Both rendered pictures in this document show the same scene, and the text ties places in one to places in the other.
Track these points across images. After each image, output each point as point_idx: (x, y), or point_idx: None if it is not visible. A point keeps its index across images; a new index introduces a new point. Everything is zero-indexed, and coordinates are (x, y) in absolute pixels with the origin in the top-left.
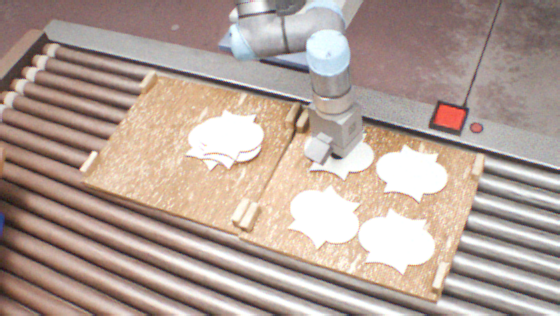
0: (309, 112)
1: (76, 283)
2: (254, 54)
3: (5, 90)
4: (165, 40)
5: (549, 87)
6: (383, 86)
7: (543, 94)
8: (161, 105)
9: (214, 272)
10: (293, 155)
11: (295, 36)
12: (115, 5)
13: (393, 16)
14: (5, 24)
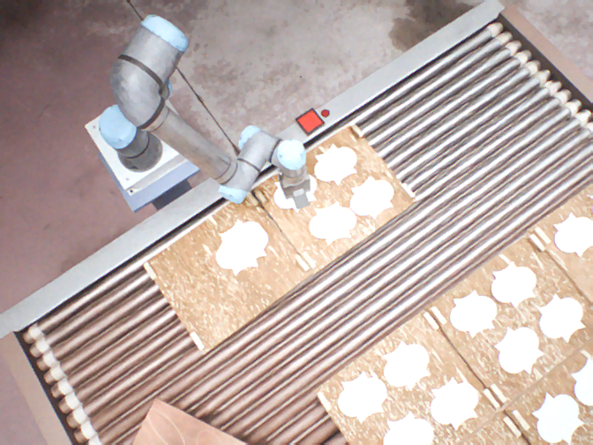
0: (285, 189)
1: (281, 388)
2: (249, 192)
3: (49, 389)
4: None
5: (227, 38)
6: None
7: (228, 46)
8: (177, 272)
9: (326, 299)
10: (279, 215)
11: (260, 162)
12: None
13: (86, 84)
14: None
